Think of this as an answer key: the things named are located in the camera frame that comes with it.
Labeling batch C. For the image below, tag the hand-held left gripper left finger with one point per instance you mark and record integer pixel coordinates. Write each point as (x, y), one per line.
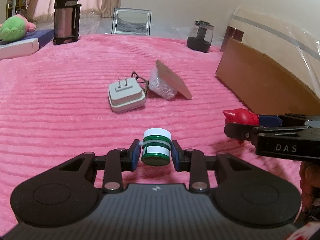
(136, 152)

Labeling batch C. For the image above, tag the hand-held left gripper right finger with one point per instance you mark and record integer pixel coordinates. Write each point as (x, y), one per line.
(175, 155)

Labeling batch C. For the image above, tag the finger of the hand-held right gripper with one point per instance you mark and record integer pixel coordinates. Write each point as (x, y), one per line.
(237, 130)
(270, 120)

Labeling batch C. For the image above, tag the red toy figure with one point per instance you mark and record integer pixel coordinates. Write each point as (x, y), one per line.
(242, 116)

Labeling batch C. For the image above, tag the green white small jar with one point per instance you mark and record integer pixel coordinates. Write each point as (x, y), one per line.
(156, 150)

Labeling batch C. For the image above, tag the brown cardboard box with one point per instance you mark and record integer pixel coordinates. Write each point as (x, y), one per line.
(262, 80)

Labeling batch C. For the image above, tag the clear floss pick box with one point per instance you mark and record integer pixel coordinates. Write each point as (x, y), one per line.
(172, 80)

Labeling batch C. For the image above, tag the person's right hand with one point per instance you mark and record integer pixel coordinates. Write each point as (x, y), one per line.
(308, 180)

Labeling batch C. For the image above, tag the white power adapter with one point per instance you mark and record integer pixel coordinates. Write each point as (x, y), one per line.
(125, 97)

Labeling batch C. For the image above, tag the pink ribbed blanket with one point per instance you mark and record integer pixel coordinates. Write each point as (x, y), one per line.
(62, 117)

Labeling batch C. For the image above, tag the white red printed cloth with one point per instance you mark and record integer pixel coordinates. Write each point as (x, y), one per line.
(305, 233)

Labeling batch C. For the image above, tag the maroon thermos jar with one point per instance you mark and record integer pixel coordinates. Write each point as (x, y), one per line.
(232, 33)

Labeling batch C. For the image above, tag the clear plastic cover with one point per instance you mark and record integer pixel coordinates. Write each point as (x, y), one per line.
(275, 25)

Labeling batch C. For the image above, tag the glass jar with dark lid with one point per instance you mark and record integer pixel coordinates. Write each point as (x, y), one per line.
(200, 40)

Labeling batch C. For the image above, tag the framed landscape picture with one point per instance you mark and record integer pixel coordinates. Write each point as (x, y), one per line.
(131, 22)

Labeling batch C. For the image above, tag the large steel thermos flask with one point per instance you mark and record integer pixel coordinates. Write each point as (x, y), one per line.
(63, 17)

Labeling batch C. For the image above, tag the blue white flat box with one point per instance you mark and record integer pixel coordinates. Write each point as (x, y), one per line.
(17, 48)

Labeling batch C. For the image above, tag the green pink plush toy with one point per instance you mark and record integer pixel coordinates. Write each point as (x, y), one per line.
(12, 28)

